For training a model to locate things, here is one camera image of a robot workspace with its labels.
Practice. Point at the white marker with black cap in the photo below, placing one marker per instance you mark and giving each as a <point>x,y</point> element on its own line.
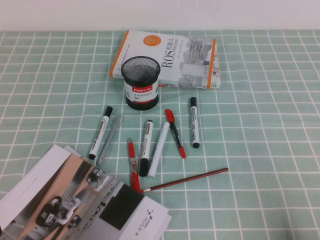
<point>194,122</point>
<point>100,135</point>

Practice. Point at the black pen with red cap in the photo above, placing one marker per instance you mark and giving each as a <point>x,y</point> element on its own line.
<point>176,133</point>

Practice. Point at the black mesh pen holder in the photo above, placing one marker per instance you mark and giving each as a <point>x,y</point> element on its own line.
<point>140,95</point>

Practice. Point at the red gel pen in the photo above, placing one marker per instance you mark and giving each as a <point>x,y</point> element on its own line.
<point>133,165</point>

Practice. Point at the grey pen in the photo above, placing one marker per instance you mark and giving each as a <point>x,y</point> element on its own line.
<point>109,140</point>

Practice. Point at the plain white marker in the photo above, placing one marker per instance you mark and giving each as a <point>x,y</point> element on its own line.
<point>159,150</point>

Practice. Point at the white marker with grey tip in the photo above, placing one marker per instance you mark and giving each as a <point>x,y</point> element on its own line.
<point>145,147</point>

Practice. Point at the red black striped pencil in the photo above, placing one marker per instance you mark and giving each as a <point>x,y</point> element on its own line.
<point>190,178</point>

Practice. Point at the white orange ROS book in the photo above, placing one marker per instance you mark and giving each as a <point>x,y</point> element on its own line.
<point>175,55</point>

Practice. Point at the book with colourful cover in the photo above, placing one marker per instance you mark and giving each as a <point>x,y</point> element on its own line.
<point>217,75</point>

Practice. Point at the green white grid tablecloth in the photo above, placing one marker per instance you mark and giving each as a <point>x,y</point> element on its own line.
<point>250,150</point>

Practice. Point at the AgileX photo brochure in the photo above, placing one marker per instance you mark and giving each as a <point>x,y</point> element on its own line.
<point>50,187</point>

